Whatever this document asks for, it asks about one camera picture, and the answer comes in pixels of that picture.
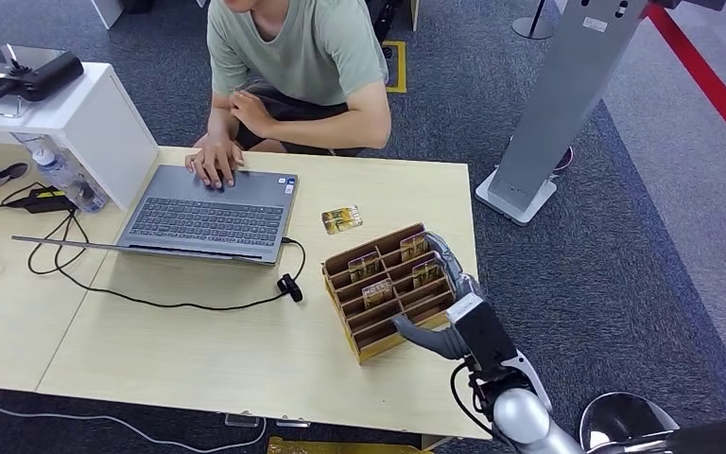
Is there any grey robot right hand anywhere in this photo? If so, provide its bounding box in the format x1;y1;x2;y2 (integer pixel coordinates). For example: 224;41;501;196
392;232;484;362

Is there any person's right hand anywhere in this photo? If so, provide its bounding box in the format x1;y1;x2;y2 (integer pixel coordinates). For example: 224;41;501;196
184;137;246;191

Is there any person's left hand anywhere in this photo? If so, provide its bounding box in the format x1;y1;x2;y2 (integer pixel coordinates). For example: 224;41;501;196
229;90;278;141

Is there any brown cardboard card holder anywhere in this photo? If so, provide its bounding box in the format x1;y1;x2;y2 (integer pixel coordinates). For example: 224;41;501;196
320;222;459;366

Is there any gold printed card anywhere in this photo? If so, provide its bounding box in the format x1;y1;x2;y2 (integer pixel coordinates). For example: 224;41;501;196
399;231;431;263
347;252;382;285
320;204;365;236
410;257;445;290
360;278;395;311

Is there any person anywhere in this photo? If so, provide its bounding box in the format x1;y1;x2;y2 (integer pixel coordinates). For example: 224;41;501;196
184;0;393;191

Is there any grey laptop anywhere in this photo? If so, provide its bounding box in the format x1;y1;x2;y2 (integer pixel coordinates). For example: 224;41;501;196
11;164;301;269

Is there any white cabinet box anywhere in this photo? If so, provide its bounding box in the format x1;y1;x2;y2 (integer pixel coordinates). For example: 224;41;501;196
0;61;162;213

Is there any yellow object under table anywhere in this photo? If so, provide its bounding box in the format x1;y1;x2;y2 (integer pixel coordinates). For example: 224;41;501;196
266;436;434;454

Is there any clear plastic water bottle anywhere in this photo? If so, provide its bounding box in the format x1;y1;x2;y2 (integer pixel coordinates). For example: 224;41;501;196
11;131;112;215

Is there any black chair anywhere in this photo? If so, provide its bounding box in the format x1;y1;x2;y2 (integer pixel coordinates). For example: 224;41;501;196
366;0;403;62

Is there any white furniture panel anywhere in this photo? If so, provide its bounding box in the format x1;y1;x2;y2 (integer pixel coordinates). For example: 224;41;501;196
90;0;127;32

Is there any black power adapter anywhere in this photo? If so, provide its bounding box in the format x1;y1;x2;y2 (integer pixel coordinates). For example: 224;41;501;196
6;186;80;216

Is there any black device with yellow strip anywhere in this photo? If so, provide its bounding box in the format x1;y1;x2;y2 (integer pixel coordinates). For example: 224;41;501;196
0;49;85;105

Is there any shiny silver dome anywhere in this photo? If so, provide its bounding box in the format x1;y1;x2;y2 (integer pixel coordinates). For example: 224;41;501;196
578;392;682;454

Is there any clear acrylic stand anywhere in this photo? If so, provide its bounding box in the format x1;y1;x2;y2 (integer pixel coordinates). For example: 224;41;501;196
0;92;33;121

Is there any grey kiosk stand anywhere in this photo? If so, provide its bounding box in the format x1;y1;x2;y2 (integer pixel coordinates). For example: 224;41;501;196
475;0;650;227

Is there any grey stanchion base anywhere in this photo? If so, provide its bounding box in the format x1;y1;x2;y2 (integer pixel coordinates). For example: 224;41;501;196
510;0;557;43

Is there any red floor stripe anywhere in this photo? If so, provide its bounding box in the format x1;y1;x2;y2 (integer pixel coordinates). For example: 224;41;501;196
643;2;726;171

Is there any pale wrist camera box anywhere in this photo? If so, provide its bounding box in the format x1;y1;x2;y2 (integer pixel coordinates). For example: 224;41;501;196
445;292;486;325

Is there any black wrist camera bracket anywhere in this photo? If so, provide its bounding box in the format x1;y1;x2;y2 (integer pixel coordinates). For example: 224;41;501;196
461;305;522;381

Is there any black cable strap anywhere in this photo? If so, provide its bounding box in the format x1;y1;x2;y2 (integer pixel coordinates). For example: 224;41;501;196
276;272;305;305

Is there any black laptop power cable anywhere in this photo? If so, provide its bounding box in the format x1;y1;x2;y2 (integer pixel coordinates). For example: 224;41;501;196
0;182;308;313

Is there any clear table bracket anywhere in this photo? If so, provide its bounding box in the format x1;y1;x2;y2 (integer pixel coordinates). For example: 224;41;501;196
224;411;312;431

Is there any white floor cable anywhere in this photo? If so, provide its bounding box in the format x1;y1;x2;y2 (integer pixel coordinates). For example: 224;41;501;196
0;397;269;454

